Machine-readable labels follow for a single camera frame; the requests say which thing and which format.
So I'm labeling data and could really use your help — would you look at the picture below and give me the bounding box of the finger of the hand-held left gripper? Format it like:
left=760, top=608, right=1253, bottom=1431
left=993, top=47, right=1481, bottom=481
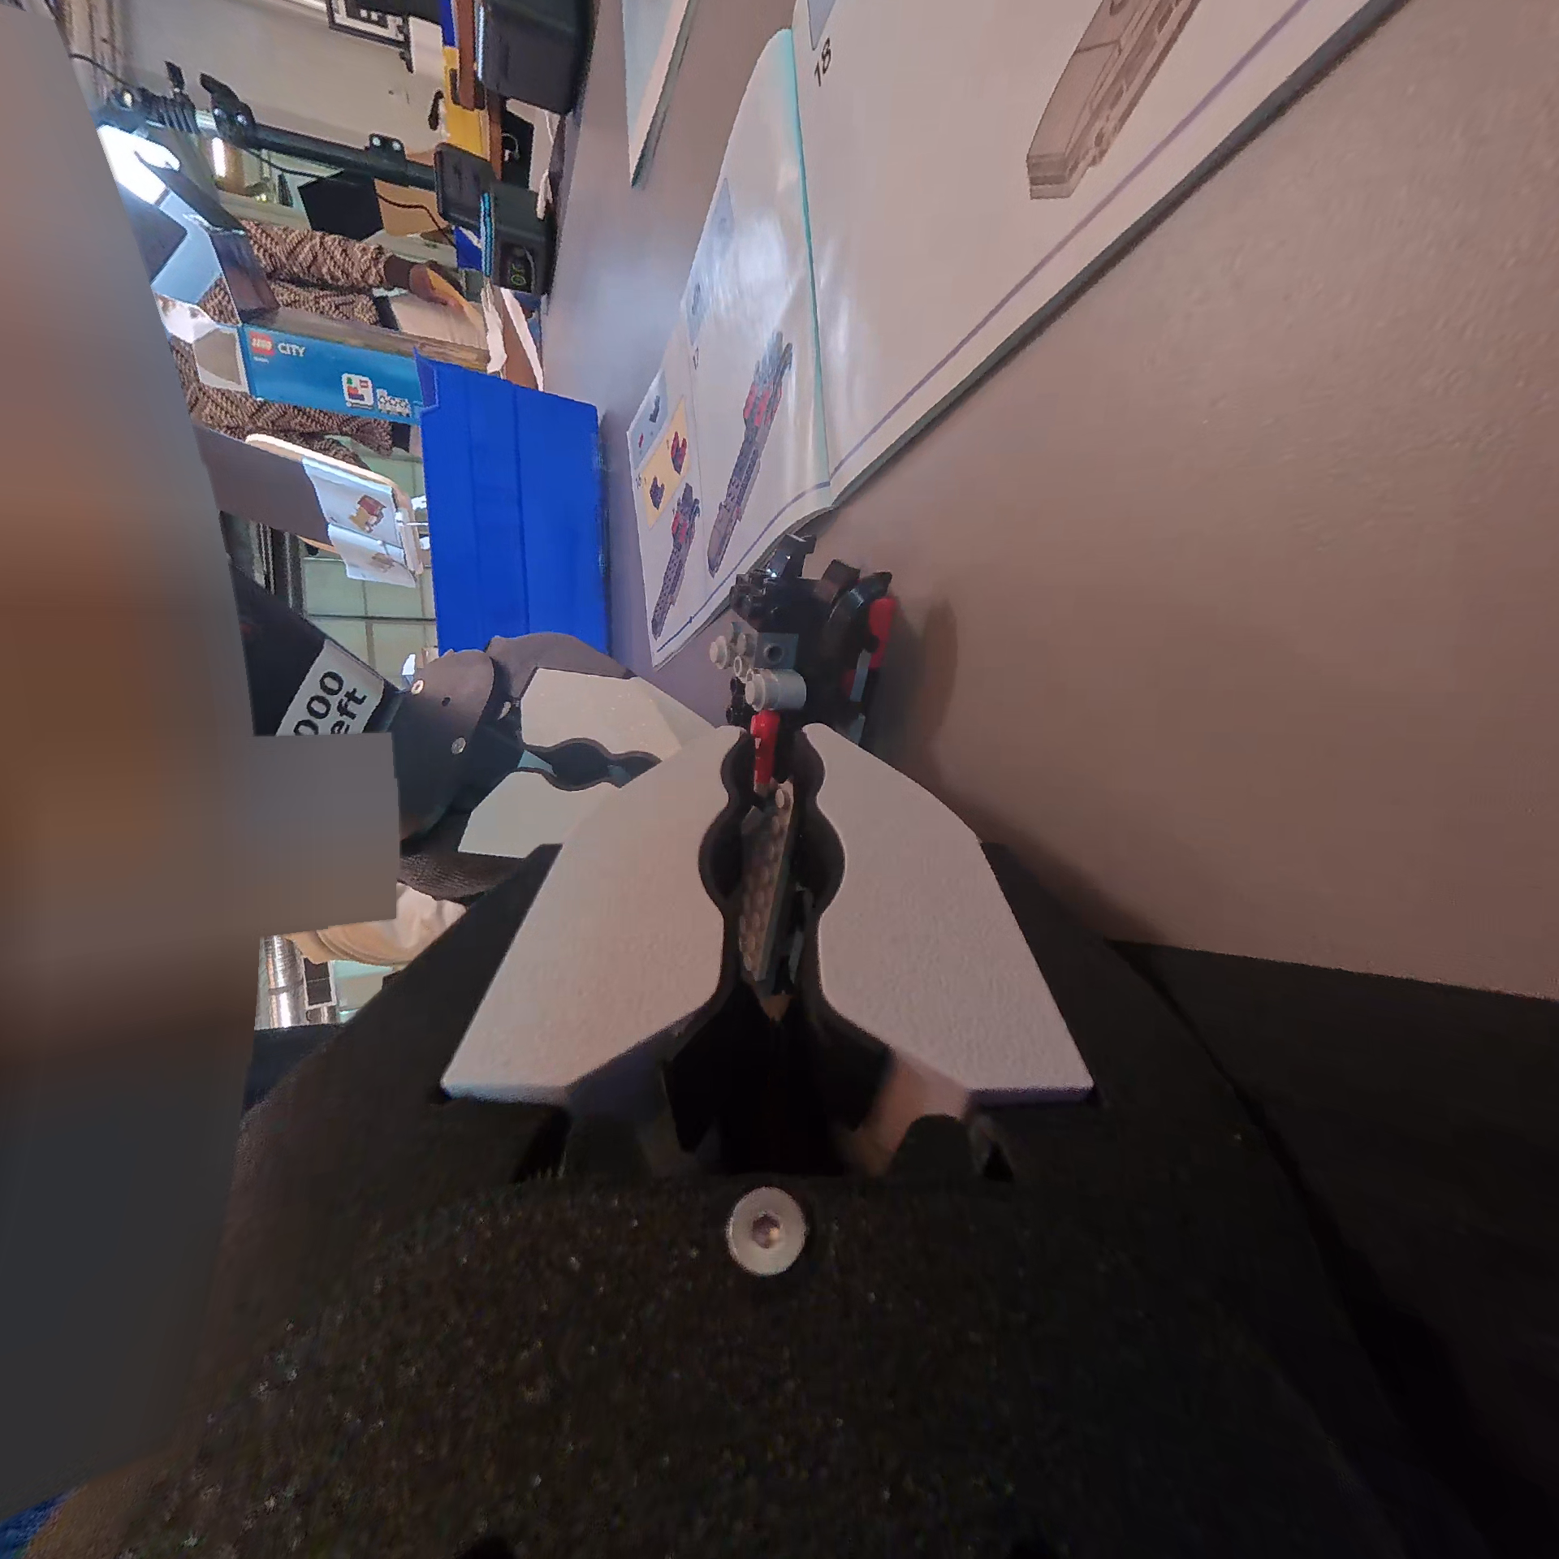
left=461, top=774, right=628, bottom=857
left=526, top=669, right=717, bottom=786

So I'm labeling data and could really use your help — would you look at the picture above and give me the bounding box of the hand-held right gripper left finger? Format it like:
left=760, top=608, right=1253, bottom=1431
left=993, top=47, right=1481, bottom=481
left=440, top=726, right=765, bottom=1138

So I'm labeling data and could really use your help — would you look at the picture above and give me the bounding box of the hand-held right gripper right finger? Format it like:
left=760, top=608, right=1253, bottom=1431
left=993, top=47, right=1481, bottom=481
left=798, top=726, right=1096, bottom=1115

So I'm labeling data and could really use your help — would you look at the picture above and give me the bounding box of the grey black toy brick model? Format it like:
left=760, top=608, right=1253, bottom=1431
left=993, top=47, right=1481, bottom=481
left=710, top=535, right=904, bottom=990

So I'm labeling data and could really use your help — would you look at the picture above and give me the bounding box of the small open booklet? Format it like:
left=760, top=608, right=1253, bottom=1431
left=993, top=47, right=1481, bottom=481
left=302, top=461, right=424, bottom=590

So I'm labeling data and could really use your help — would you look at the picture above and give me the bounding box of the blue plastic tray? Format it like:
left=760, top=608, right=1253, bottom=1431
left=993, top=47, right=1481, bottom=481
left=415, top=350, right=614, bottom=661

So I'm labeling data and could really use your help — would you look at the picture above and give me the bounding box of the blue toy brick box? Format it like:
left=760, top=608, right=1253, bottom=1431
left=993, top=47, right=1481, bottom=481
left=184, top=324, right=428, bottom=423

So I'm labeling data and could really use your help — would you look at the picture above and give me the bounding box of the open brick instruction booklet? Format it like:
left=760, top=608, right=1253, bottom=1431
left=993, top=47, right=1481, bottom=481
left=627, top=0, right=1414, bottom=669

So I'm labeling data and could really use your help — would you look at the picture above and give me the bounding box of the black stand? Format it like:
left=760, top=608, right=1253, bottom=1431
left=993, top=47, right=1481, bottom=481
left=90, top=67, right=567, bottom=197

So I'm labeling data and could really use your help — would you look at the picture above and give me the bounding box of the instruction booklet with car cover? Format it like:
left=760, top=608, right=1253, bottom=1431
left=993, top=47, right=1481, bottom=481
left=622, top=0, right=705, bottom=191

